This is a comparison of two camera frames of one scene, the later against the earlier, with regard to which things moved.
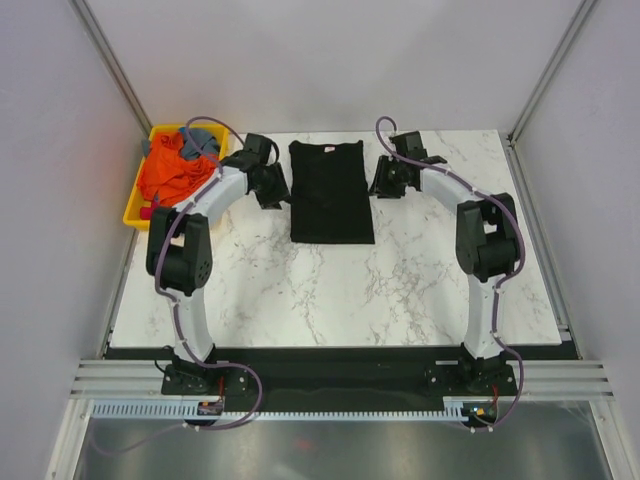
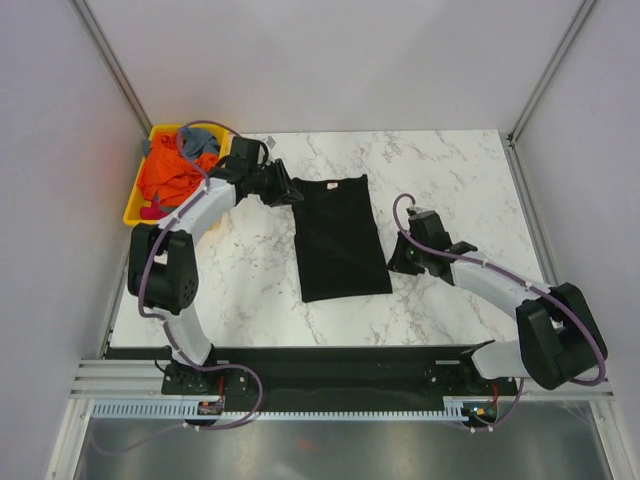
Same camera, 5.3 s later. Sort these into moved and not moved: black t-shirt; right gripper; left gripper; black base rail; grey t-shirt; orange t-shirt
Moved: right gripper; black t-shirt
Not moved: left gripper; grey t-shirt; orange t-shirt; black base rail
